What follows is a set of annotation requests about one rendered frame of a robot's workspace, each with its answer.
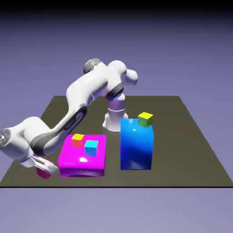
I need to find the small pink cube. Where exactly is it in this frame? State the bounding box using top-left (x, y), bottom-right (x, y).
top-left (36, 167), bottom-right (52, 180)

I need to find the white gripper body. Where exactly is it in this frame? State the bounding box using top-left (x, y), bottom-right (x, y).
top-left (30, 155), bottom-right (59, 176)

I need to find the small yellow-green cube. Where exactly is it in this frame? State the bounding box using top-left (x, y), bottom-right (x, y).
top-left (137, 111), bottom-right (154, 128)

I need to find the large blue box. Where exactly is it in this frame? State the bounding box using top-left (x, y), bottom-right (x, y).
top-left (120, 118), bottom-right (155, 171)

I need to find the small cyan cube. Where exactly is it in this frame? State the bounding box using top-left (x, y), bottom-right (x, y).
top-left (84, 140), bottom-right (99, 157)

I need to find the large magenta box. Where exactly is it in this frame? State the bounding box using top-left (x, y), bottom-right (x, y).
top-left (58, 134), bottom-right (106, 178)

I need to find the small orange cube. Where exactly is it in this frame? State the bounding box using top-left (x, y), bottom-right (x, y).
top-left (71, 133), bottom-right (85, 148)

